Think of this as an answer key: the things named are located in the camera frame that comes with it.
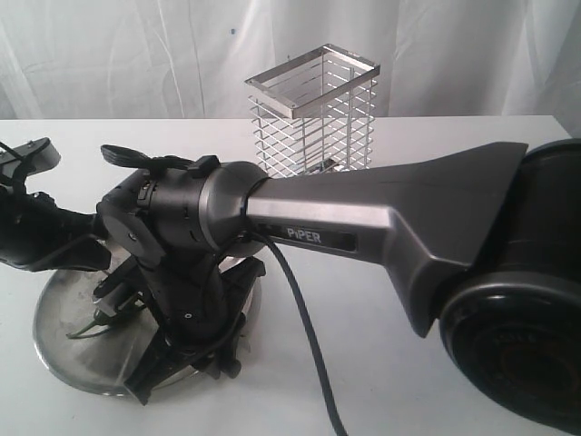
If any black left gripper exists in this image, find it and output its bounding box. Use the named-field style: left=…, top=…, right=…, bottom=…
left=1, top=186, right=110, bottom=272

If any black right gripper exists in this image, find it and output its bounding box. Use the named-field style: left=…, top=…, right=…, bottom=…
left=123, top=256, right=265, bottom=405

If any green cucumber piece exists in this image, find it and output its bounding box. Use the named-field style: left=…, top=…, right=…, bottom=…
left=66, top=309, right=113, bottom=340

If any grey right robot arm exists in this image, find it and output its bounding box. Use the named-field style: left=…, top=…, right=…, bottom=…
left=97, top=138, right=580, bottom=435

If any round steel plate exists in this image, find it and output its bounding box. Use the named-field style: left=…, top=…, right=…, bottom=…
left=33, top=243, right=261, bottom=398

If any white backdrop curtain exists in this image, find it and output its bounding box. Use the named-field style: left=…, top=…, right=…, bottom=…
left=1, top=1, right=580, bottom=119

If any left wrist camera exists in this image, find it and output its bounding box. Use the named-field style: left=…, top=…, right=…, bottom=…
left=1, top=137, right=61, bottom=186

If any wire metal utensil basket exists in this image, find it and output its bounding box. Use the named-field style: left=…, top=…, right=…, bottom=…
left=244, top=44, right=380, bottom=177

